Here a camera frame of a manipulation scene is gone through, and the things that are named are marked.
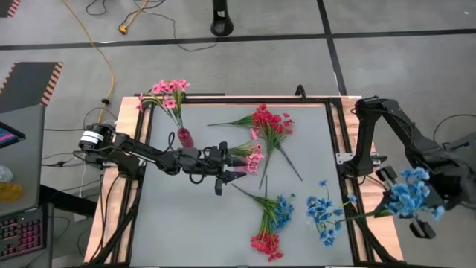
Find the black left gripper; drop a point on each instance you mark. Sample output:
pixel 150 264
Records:
pixel 201 162

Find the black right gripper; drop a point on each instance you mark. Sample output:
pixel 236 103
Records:
pixel 386 174

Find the pink artificial flower bunch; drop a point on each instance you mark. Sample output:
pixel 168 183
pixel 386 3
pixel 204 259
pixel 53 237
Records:
pixel 254 162
pixel 169 102
pixel 255 133

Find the blue artificial flower bunch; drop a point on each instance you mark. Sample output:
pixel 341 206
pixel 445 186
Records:
pixel 283 214
pixel 323 214
pixel 409 193

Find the red glass vase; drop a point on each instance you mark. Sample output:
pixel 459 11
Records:
pixel 186 138

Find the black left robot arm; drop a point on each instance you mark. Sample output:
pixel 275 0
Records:
pixel 130 150

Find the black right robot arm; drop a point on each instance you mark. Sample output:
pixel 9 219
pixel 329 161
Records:
pixel 368 130

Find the wooden side table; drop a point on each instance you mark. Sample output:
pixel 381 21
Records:
pixel 241 101

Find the grey stand foot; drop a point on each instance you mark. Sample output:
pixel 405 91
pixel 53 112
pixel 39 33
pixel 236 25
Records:
pixel 466 139

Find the black stand base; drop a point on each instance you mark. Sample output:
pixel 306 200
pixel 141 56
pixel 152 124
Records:
pixel 222 26

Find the grey desk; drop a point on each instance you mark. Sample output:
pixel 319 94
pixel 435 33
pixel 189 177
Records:
pixel 26 167

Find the backlit keyboard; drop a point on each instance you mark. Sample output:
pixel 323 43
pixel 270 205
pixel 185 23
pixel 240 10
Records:
pixel 22 234

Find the large black striped-edge floor mat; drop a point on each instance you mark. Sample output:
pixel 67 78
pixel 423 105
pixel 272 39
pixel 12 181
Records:
pixel 26 85

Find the yellow glass container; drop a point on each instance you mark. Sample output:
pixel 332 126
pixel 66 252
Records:
pixel 9 191

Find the laptop screen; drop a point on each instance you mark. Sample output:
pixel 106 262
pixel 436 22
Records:
pixel 7 136

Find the clear plastic container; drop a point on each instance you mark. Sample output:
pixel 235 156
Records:
pixel 3 174

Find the small black striped-edge floor mat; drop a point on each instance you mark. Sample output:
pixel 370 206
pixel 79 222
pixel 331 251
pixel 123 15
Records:
pixel 5 5

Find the white metal bracket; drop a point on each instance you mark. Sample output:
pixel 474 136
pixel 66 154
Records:
pixel 342 158

